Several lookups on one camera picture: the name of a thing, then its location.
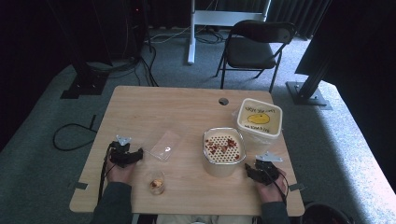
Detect perforated cream strainer insert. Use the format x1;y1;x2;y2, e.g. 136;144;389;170
205;133;243;164

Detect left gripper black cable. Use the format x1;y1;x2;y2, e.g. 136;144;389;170
97;145;113;204

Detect dark curtain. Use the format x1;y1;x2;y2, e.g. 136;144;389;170
266;0;332;40

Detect white desk frame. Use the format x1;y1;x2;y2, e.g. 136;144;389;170
187;0;273;65

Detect dried red berries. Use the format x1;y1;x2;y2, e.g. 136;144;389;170
205;138;241;161

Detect black folding chair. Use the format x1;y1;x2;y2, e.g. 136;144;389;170
215;20;298;94

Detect small glass cup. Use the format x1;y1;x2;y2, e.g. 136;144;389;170
148;171;166;196

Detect black metal stand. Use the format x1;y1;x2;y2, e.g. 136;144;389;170
285;59;333;111
46;0;114;100

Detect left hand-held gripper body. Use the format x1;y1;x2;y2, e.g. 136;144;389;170
107;134;133;169

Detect bundle of black cables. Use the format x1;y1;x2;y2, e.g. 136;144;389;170
87;43;161;88

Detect clear plastic lid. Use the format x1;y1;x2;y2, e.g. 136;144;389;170
148;130;183;161

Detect person's left hand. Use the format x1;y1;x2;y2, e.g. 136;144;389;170
106;157;138;185

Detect black looped floor cable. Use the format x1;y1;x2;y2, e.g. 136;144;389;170
52;114;98;152

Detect black round seat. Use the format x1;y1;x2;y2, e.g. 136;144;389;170
300;202;357;224

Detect person's right hand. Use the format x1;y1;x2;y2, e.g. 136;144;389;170
255;167;290;204

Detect cream square container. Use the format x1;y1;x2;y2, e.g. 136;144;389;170
202;126;248;178

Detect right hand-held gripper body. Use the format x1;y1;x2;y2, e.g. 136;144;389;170
255;151;284;187

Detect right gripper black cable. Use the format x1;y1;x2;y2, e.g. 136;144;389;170
274;169;290;204

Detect white floor cable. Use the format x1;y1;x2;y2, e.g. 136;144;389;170
146;25;191;45

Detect white lid with yellow face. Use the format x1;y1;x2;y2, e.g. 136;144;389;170
236;97;284;139

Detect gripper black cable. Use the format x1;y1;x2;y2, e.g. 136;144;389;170
274;169;290;204
97;145;113;204

